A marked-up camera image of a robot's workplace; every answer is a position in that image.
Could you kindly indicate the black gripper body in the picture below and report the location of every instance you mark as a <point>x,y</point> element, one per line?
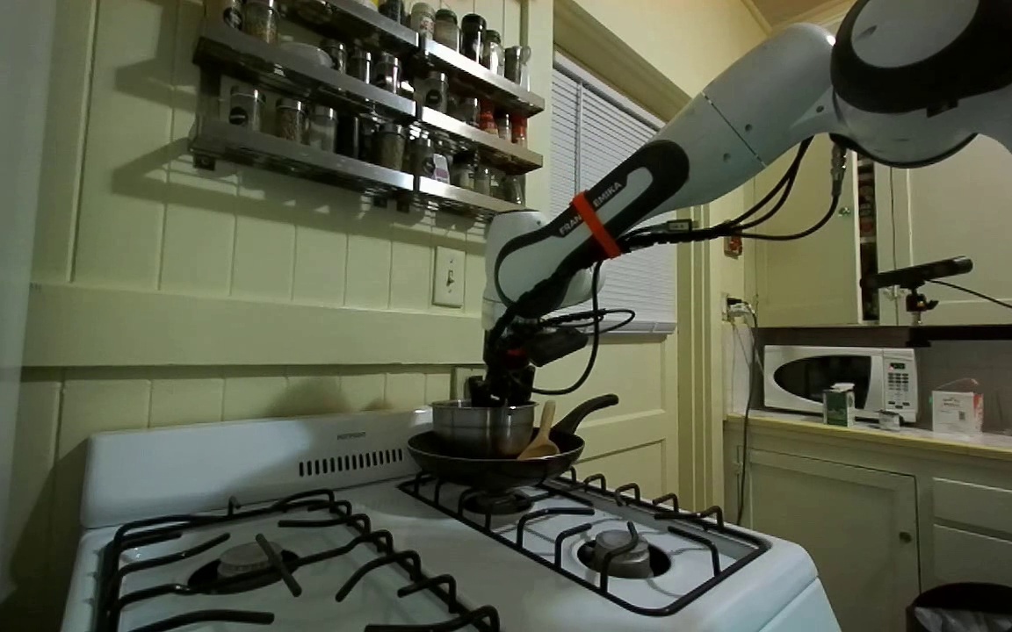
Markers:
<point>510,355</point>

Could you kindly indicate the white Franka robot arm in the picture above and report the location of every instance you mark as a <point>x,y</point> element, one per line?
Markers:
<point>741,118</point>

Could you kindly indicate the silver metal bowl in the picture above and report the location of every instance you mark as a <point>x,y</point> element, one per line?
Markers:
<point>483,429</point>

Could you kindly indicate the wooden spoon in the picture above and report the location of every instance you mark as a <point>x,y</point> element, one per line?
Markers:
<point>543,437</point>

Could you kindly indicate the black frying pan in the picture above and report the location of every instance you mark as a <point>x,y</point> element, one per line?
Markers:
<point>495,459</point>

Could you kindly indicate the cream panelled door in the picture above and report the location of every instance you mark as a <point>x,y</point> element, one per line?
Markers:
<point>635,386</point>

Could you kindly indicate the black stove grate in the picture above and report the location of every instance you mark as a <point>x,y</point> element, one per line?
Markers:
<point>296,506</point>
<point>671,597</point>

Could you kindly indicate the white window blind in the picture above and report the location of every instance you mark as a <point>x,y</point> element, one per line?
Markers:
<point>599,152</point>

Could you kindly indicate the white gas stove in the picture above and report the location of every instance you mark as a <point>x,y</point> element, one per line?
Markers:
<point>695,585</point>

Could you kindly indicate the glass spice jar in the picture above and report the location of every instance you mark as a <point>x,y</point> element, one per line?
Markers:
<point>259,18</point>
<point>323,128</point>
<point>473,36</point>
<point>241,108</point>

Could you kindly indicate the small green box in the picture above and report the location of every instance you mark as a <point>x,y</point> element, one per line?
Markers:
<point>837,404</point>

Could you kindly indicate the white microwave oven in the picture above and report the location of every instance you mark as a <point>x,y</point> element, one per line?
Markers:
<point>840,384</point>

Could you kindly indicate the cream kitchen cabinet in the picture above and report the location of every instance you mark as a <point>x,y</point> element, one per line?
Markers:
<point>859,528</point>

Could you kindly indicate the small white box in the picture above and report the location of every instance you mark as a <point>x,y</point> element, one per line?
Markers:
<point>959,411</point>

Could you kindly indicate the black trash bin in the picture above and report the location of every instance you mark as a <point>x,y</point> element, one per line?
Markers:
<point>974,608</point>

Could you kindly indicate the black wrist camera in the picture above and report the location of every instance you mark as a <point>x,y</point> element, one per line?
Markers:
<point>562,338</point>

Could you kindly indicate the cream light switch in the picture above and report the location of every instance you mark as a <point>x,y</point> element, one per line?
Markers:
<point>448,278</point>

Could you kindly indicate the wall outlet with plug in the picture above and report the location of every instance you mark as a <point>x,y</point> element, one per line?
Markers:
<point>741,312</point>

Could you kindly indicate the wall spice rack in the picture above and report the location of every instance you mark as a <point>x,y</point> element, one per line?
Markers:
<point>331,164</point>

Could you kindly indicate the black camera on stand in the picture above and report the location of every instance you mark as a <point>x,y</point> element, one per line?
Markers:
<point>924,274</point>

